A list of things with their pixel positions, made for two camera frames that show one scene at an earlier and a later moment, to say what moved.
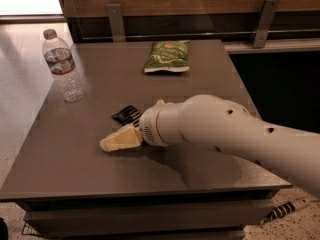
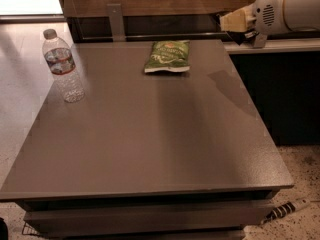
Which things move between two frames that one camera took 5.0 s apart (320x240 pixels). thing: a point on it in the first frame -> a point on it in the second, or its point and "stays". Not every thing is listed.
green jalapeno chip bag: x=169 y=55 stays
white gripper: x=151 y=125 -> x=265 y=14
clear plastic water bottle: x=61 y=64 stays
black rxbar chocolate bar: x=129 y=115 -> x=241 y=37
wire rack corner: x=28 y=230 stays
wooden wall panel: x=93 y=0 stays
